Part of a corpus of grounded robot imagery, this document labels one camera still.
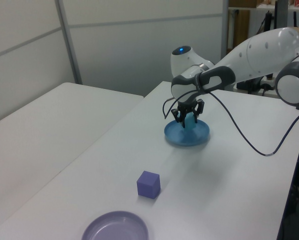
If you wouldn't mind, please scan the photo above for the blue round plate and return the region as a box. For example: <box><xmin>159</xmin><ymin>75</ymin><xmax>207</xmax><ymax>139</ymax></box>
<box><xmin>163</xmin><ymin>118</ymin><xmax>211</xmax><ymax>147</ymax></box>

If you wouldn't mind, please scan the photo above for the purple round plate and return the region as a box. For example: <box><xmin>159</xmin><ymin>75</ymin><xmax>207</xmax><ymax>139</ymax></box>
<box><xmin>81</xmin><ymin>210</ymin><xmax>150</xmax><ymax>240</ymax></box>

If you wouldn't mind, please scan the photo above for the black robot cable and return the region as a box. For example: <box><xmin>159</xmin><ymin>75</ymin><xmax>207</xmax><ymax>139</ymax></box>
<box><xmin>161</xmin><ymin>89</ymin><xmax>299</xmax><ymax>158</ymax></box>

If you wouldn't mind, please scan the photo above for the cyan foam cube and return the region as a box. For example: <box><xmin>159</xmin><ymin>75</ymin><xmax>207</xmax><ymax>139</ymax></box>
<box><xmin>180</xmin><ymin>112</ymin><xmax>198</xmax><ymax>132</ymax></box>

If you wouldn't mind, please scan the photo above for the purple foam cube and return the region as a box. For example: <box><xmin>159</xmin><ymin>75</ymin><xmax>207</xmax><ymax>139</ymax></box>
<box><xmin>136</xmin><ymin>170</ymin><xmax>161</xmax><ymax>200</ymax></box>

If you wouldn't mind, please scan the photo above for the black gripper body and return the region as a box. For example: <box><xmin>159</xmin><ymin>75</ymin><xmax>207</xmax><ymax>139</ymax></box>
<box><xmin>177</xmin><ymin>99</ymin><xmax>200</xmax><ymax>113</ymax></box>

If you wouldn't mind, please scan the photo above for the white adjacent table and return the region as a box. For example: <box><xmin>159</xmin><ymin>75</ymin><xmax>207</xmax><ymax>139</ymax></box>
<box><xmin>0</xmin><ymin>82</ymin><xmax>145</xmax><ymax>235</ymax></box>

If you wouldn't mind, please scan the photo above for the black tripod stand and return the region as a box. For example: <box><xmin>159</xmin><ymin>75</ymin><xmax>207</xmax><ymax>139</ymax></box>
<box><xmin>255</xmin><ymin>11</ymin><xmax>275</xmax><ymax>35</ymax></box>

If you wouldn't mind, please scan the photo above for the brown cardboard panel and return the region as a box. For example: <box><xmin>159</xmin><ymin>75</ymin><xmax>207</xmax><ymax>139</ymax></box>
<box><xmin>233</xmin><ymin>9</ymin><xmax>250</xmax><ymax>48</ymax></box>

